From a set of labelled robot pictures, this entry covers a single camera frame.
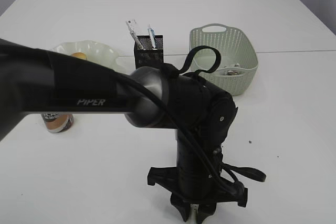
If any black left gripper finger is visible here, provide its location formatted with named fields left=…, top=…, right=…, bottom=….
left=196, top=200, right=217, bottom=223
left=170, top=195, right=192, bottom=222

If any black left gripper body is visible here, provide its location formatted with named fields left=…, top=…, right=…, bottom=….
left=147, top=153, right=248, bottom=207

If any small paper scrap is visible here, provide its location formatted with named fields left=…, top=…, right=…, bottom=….
left=227, top=70, right=240, bottom=76

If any brown coffee drink bottle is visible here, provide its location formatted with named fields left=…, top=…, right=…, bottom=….
left=41, top=113, right=74, bottom=133

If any blue grey ballpoint pen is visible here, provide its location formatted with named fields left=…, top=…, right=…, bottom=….
left=148, top=24, right=157, bottom=50

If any oval golden bread roll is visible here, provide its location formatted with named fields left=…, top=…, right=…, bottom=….
left=71, top=52, right=87, bottom=60

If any white grey ballpoint pen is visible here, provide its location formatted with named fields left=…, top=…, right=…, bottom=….
left=126, top=20, right=144, bottom=50

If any green white ballpoint pen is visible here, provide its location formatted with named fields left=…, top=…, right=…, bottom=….
left=191, top=204, right=198, bottom=224

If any large paper scrap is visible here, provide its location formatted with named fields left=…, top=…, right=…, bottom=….
left=224, top=63, right=240, bottom=68

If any clear plastic ruler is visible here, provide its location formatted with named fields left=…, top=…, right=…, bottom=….
left=125, top=19, right=142, bottom=36

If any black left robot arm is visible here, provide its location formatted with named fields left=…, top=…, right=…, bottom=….
left=1, top=40, right=248, bottom=223

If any pale green plastic basket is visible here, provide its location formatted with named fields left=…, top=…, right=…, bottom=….
left=189, top=23, right=258, bottom=96

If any black mesh pen holder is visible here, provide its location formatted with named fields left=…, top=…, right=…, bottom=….
left=133, top=35, right=164, bottom=69

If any wavy pale green glass plate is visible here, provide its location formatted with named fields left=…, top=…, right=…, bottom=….
left=51, top=40, right=125, bottom=73

